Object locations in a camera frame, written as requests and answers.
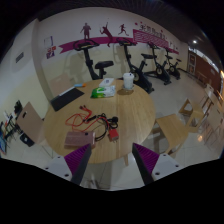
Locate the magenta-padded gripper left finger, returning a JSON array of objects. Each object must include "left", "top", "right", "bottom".
[{"left": 43, "top": 142, "right": 94, "bottom": 186}]

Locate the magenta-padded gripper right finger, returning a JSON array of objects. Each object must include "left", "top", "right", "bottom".
[{"left": 131, "top": 142, "right": 183, "bottom": 187}]

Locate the red charger block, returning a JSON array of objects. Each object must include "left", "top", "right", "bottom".
[{"left": 108, "top": 128, "right": 120, "bottom": 144}]

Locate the red charging cable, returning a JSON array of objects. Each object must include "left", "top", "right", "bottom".
[{"left": 64, "top": 104, "right": 113, "bottom": 134}]

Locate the light wooden chair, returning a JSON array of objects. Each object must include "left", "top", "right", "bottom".
[{"left": 154, "top": 113, "right": 191, "bottom": 156}]

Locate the black bag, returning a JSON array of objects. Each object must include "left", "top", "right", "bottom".
[{"left": 19, "top": 132, "right": 35, "bottom": 148}]

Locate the black flat pad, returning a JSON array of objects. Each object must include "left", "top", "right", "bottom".
[{"left": 49, "top": 87, "right": 85, "bottom": 113}]

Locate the open-backed wooden chair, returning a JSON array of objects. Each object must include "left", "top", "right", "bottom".
[{"left": 178, "top": 97, "right": 209, "bottom": 126}]

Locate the green wet wipes pack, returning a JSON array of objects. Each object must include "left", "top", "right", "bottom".
[{"left": 90, "top": 85, "right": 117, "bottom": 99}]

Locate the round brown coaster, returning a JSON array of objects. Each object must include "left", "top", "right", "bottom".
[{"left": 117, "top": 87, "right": 135, "bottom": 96}]

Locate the white marker pen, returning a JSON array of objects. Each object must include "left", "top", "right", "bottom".
[{"left": 58, "top": 83, "right": 88, "bottom": 98}]

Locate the pale wooden chair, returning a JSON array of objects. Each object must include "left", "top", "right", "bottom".
[{"left": 49, "top": 73, "right": 76, "bottom": 98}]

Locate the white paper cup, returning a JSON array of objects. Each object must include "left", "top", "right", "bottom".
[{"left": 122, "top": 72, "right": 135, "bottom": 90}]

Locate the white tissue pack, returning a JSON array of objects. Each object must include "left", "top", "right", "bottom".
[{"left": 98, "top": 77, "right": 115, "bottom": 88}]

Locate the group of wooden chairs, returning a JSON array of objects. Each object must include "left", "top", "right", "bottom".
[{"left": 196, "top": 83, "right": 224, "bottom": 148}]

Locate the reddish brown wooden counter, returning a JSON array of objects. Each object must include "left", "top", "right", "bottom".
[{"left": 187, "top": 49, "right": 223, "bottom": 89}]

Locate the black cable with plug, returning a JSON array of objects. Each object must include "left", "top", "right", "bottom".
[{"left": 84, "top": 113, "right": 120, "bottom": 141}]

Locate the wooden chair with handle hole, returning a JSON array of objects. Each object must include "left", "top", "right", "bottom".
[{"left": 15, "top": 101, "right": 46, "bottom": 144}]

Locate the purple orange wall poster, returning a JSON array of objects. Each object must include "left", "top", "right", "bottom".
[{"left": 45, "top": 46, "right": 58, "bottom": 60}]

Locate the magenta sports wall decal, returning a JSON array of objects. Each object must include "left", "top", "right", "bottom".
[{"left": 58, "top": 21, "right": 181, "bottom": 55}]

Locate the grey wall plaque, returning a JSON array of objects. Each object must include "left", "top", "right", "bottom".
[{"left": 15, "top": 51, "right": 25, "bottom": 64}]

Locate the white wall poster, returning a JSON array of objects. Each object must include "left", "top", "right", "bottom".
[{"left": 43, "top": 35, "right": 54, "bottom": 48}]

